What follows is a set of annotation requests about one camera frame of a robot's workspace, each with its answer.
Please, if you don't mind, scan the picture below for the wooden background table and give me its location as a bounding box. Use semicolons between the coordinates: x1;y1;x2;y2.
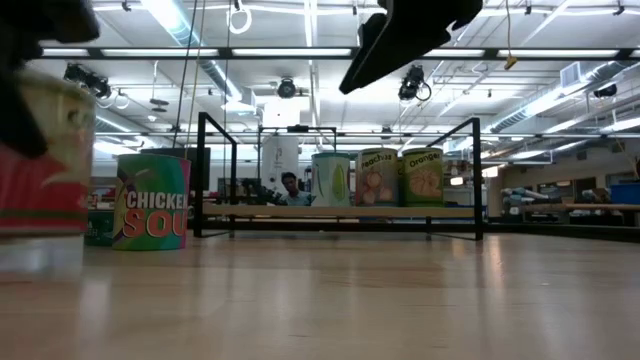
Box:
564;202;640;213

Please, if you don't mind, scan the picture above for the red and orange label can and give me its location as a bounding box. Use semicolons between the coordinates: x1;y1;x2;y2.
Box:
0;69;97;240

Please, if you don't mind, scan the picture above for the yellow hanging connector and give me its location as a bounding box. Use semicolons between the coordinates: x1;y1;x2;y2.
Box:
503;0;519;71

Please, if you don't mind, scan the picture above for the oranges label tin can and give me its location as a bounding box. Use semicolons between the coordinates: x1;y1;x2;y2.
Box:
401;146;446;208

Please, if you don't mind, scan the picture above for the green label tin can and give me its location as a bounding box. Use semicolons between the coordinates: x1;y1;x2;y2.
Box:
83;174;117;247

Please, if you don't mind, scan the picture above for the chicken soup label can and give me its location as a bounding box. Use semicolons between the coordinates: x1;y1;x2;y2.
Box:
111;152;192;252

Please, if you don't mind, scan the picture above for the black metal rig frame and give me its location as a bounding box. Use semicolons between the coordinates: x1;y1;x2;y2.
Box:
187;218;640;245

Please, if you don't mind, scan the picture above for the black ceiling device with cable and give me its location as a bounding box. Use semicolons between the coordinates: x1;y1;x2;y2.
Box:
398;63;432;103

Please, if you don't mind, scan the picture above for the black hanging cable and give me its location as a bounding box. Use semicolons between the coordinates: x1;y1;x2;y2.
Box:
172;0;200;150

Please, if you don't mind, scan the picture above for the corn label tin can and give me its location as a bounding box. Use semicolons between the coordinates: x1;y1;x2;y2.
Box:
310;151;352;208

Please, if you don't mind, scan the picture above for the black ceiling spotlight cluster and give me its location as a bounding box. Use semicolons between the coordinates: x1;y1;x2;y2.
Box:
62;62;114;100

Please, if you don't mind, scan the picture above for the yellow hanging cable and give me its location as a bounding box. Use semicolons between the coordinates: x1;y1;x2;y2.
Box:
183;0;208;160

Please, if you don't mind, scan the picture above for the black round ceiling device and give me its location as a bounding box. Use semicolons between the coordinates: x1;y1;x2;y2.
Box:
276;77;298;100

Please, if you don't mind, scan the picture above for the wooden shelf with black frame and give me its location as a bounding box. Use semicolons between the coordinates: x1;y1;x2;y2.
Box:
193;111;485;242

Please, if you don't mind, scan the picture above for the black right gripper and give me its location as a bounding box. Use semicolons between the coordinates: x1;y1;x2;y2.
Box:
338;0;484;95

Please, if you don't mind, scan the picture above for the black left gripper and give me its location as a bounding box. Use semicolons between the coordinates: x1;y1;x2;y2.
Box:
0;0;101;160

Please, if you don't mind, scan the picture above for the blue bin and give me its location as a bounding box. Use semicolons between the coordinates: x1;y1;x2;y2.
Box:
609;182;640;206

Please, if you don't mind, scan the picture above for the person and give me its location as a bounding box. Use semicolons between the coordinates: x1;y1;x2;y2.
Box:
277;171;314;208

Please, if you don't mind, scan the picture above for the peaches label tin can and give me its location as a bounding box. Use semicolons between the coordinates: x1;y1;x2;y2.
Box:
355;147;401;208

